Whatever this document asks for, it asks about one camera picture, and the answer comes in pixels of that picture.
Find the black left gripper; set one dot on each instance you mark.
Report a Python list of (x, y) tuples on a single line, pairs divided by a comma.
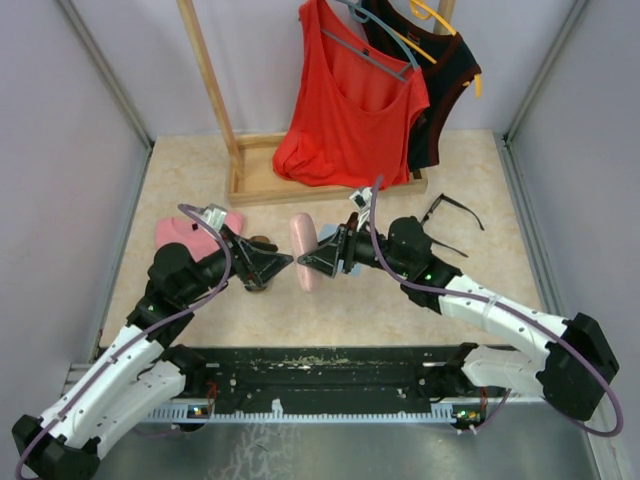
[(254, 265)]

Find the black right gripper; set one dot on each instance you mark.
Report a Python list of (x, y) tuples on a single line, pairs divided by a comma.
[(342, 246)]

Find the plaid brown glasses case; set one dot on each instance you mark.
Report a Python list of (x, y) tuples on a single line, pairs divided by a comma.
[(262, 260)]

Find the pink glasses case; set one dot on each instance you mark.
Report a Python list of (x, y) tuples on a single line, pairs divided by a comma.
[(303, 239)]

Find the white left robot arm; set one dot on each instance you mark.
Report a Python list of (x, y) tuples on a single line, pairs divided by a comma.
[(143, 367)]

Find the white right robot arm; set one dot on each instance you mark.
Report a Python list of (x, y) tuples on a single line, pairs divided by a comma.
[(567, 362)]

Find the light blue cloth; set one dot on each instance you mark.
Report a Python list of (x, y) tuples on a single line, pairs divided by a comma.
[(328, 231)]

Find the wooden clothes rack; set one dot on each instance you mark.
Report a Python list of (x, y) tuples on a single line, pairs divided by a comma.
[(252, 181)]

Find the folded pink t-shirt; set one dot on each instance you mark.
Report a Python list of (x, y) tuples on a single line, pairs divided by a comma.
[(189, 233)]

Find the red tank top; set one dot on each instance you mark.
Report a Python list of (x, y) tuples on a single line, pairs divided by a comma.
[(354, 111)]

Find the black maroon-trimmed tank top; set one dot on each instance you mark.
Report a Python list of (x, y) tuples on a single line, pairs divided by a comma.
[(448, 66)]

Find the grey-blue plastic hanger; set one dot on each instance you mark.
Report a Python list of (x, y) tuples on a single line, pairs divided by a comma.
[(382, 47)]

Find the yellow plastic hanger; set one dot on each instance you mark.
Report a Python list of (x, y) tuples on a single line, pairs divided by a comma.
[(441, 16)]

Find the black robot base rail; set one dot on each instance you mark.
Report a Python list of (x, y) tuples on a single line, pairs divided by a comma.
[(327, 385)]

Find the black frame sunglasses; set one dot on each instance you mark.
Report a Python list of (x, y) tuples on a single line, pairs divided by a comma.
[(448, 210)]

